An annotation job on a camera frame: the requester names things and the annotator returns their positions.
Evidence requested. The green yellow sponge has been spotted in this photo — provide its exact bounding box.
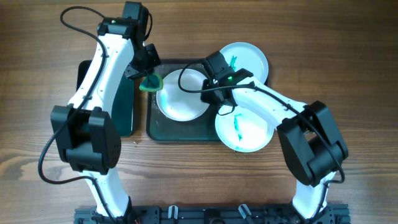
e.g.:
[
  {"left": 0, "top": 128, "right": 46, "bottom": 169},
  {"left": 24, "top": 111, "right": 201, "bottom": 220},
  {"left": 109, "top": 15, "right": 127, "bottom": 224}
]
[{"left": 139, "top": 73, "right": 164, "bottom": 92}]

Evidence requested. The white plate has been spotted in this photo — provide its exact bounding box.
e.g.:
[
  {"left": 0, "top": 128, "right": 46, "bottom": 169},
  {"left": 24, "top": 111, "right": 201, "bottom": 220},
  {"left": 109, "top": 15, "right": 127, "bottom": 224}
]
[
  {"left": 215, "top": 105, "right": 274, "bottom": 153},
  {"left": 156, "top": 68, "right": 209, "bottom": 121},
  {"left": 220, "top": 42, "right": 269, "bottom": 84}
]

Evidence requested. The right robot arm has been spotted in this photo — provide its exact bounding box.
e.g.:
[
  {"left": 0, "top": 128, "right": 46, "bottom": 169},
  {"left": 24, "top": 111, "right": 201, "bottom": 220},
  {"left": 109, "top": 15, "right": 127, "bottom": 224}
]
[{"left": 200, "top": 51, "right": 348, "bottom": 223}]

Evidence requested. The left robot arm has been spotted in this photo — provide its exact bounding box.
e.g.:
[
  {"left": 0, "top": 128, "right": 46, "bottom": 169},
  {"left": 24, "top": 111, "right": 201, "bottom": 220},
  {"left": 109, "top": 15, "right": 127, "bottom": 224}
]
[{"left": 38, "top": 1, "right": 160, "bottom": 223}]

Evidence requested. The small black water tray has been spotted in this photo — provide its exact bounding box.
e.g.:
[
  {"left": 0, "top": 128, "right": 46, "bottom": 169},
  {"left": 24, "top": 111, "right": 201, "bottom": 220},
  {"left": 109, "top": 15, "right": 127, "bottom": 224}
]
[{"left": 83, "top": 59, "right": 135, "bottom": 138}]

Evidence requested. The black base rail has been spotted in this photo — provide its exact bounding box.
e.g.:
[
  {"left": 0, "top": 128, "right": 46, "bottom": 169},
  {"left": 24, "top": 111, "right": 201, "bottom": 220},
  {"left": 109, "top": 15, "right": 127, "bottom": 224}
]
[{"left": 73, "top": 203, "right": 351, "bottom": 224}]

